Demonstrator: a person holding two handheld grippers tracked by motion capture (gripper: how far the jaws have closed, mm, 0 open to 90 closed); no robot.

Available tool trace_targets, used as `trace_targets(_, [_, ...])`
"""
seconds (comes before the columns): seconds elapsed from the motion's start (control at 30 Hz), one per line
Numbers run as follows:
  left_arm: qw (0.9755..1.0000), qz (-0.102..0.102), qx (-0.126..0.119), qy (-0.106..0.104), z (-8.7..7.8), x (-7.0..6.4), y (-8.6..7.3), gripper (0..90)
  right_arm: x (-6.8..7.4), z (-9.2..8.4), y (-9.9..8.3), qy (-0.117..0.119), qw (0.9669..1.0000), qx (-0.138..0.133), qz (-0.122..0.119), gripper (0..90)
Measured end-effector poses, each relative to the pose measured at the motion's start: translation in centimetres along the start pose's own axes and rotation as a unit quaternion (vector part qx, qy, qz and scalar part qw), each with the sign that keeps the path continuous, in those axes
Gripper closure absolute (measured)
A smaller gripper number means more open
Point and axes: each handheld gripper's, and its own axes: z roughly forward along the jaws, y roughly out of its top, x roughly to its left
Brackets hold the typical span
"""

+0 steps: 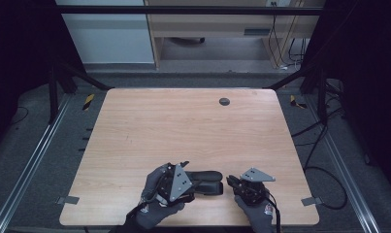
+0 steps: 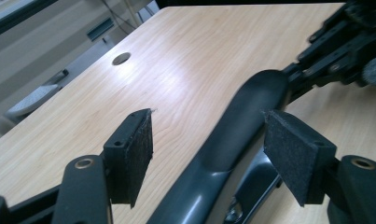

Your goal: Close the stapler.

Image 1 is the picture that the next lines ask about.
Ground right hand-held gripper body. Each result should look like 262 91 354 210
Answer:
234 167 277 208

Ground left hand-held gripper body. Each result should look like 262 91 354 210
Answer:
157 162 198 206

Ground person's right hand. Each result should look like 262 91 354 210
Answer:
234 195 276 233

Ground person's left hand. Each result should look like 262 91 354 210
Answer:
136 164 185 229

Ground grey tape piece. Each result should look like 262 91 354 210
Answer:
301 196 323 207
55 195 81 206

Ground yellow and black tape strip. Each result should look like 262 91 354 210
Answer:
289 94 308 110
81 93 96 112

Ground wooden desk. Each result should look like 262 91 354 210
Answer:
144 0 325 70

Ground white cabinet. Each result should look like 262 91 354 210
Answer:
53 0 156 65

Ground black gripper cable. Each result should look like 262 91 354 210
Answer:
264 189 282 233

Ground silver floor rail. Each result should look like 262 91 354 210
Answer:
304 96 382 233
0 93 73 233

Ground black floor cables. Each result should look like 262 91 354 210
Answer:
291 79 349 211

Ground black metal frame stand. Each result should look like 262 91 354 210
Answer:
263 62 329 124
48 61 115 124

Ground hanging cables under desk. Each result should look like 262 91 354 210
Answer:
268 1 307 70

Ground black horizontal frame bar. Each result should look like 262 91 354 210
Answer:
55 5 325 16

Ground thin black floor cable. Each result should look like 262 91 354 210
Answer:
8 106 30 126

